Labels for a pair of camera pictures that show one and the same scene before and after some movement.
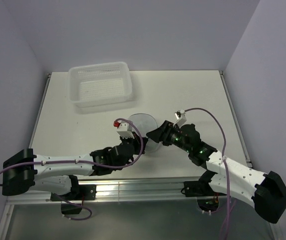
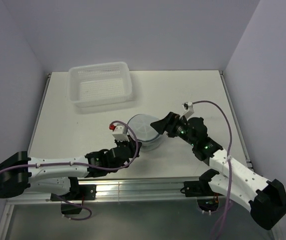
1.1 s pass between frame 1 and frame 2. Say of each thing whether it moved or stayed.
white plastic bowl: stayed
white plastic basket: stayed
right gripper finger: moved
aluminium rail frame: stayed
